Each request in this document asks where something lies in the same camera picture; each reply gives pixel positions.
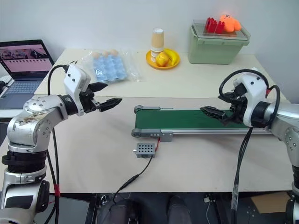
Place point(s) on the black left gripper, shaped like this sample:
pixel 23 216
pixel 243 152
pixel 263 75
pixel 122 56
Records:
pixel 87 102

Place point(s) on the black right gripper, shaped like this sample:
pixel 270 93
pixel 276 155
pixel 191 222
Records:
pixel 238 107

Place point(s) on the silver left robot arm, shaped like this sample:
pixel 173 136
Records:
pixel 35 121

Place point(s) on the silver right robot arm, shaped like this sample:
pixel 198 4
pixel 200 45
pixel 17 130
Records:
pixel 285 121

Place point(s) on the green conveyor belt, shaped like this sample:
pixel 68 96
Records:
pixel 175 119

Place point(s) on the blue egg tray in plastic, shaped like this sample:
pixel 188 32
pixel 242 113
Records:
pixel 135 72

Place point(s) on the brown egg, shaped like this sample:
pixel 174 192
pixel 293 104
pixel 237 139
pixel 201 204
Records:
pixel 113 52
pixel 95 55

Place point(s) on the pale green storage bin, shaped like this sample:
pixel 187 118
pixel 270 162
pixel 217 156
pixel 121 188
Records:
pixel 210 51

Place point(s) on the yellow plate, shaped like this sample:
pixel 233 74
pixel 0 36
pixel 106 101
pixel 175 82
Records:
pixel 178 60

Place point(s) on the yellow banana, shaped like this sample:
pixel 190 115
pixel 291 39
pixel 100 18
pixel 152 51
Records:
pixel 172 56

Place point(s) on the yellow red apple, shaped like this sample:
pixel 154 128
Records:
pixel 162 60

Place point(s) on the grey perforated control box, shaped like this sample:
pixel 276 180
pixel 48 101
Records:
pixel 144 150

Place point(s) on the stack of paper cups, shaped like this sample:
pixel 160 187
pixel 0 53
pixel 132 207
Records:
pixel 157 39

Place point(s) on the red toy block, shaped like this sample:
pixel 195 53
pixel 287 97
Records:
pixel 213 26

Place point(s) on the orange plush toy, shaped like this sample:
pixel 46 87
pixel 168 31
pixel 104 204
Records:
pixel 230 23

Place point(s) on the open grey laptop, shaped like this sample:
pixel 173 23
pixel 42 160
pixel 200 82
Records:
pixel 23 58

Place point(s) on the small white plug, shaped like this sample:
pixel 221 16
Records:
pixel 206 199

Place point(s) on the brown cardboard piece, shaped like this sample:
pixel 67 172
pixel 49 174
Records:
pixel 271 201

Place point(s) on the black metal table leg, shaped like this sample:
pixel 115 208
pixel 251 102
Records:
pixel 91 210

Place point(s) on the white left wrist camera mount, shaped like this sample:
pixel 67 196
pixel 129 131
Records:
pixel 74 79

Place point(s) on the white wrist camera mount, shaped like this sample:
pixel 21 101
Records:
pixel 253 93
pixel 74 79

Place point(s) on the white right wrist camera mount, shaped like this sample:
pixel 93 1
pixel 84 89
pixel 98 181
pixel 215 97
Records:
pixel 253 93

